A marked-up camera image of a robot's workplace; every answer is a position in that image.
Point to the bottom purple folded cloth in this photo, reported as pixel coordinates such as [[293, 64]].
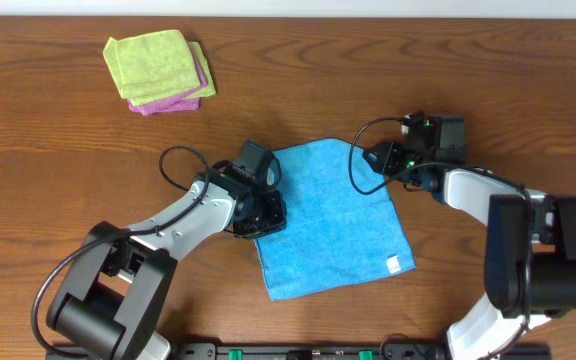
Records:
[[163, 107]]

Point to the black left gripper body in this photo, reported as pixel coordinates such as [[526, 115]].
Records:
[[269, 214]]

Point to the green folded cloth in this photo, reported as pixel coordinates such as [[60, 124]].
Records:
[[205, 75], [151, 66]]

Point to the lower green folded cloth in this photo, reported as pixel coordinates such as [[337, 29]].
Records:
[[205, 75]]

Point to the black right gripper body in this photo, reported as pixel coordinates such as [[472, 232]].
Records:
[[411, 158]]

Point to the top green folded cloth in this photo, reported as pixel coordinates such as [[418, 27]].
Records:
[[151, 66]]

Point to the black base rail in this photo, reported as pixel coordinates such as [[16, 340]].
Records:
[[288, 351]]

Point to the blue microfiber cloth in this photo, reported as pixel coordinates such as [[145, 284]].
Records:
[[341, 228]]

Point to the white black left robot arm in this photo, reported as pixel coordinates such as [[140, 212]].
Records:
[[116, 283]]

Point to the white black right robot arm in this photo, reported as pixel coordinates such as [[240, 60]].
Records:
[[530, 252]]

